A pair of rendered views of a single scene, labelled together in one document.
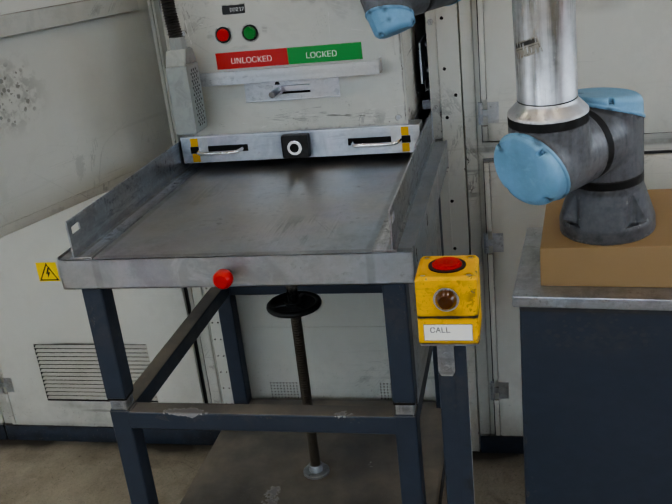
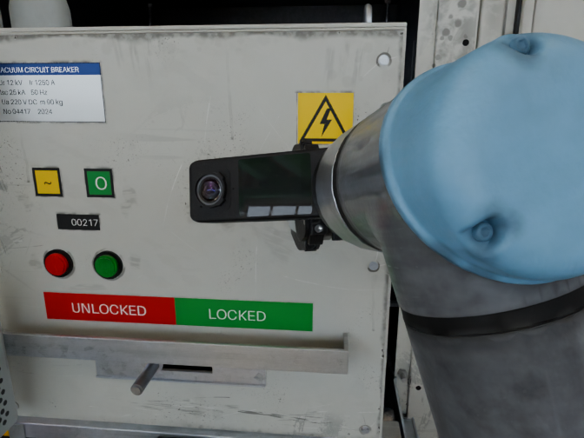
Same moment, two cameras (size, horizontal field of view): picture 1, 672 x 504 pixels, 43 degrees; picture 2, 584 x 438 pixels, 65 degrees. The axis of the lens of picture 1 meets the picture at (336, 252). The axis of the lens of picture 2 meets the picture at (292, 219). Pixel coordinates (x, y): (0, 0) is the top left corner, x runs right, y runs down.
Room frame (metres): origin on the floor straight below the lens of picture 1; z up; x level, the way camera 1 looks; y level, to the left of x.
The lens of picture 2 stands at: (1.33, -0.01, 1.33)
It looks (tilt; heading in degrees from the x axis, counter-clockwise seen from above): 15 degrees down; 352
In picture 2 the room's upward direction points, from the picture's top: straight up
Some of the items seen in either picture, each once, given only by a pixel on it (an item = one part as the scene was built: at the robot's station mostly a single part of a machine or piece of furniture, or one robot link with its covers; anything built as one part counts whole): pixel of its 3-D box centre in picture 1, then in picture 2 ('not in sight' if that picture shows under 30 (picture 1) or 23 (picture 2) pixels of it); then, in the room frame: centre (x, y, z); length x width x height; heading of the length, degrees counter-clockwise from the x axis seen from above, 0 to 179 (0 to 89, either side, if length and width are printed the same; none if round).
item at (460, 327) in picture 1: (449, 299); not in sight; (1.03, -0.14, 0.85); 0.08 x 0.08 x 0.10; 76
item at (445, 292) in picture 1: (445, 301); not in sight; (0.99, -0.13, 0.87); 0.03 x 0.01 x 0.03; 76
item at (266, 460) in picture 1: (301, 361); not in sight; (1.64, 0.10, 0.46); 0.64 x 0.58 x 0.66; 166
